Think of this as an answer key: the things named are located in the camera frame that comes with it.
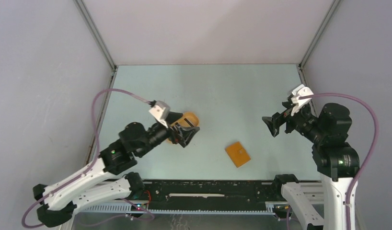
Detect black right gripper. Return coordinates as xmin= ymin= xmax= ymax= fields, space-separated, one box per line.
xmin=262 ymin=99 xmax=325 ymax=142

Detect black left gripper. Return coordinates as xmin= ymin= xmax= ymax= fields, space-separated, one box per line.
xmin=137 ymin=112 xmax=199 ymax=157

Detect orange oval plastic tray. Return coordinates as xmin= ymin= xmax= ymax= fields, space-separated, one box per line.
xmin=166 ymin=112 xmax=199 ymax=143

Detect orange leather card holder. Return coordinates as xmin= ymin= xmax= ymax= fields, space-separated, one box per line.
xmin=225 ymin=141 xmax=251 ymax=168

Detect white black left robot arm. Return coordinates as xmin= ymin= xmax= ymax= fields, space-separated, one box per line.
xmin=33 ymin=122 xmax=200 ymax=228

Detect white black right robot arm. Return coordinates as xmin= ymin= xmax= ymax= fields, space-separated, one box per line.
xmin=262 ymin=102 xmax=360 ymax=230

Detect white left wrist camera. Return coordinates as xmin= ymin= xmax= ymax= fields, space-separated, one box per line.
xmin=149 ymin=101 xmax=170 ymax=128

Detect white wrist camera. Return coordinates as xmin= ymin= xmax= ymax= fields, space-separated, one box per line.
xmin=149 ymin=101 xmax=170 ymax=128
xmin=290 ymin=84 xmax=314 ymax=116

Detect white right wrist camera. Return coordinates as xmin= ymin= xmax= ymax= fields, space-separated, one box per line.
xmin=290 ymin=84 xmax=314 ymax=116

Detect black mounting base plate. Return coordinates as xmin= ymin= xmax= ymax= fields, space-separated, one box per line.
xmin=131 ymin=179 xmax=286 ymax=210

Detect aluminium frame rail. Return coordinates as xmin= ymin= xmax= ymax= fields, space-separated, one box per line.
xmin=66 ymin=181 xmax=356 ymax=205

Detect grey slotted cable duct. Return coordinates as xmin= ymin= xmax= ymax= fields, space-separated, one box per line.
xmin=80 ymin=202 xmax=275 ymax=215

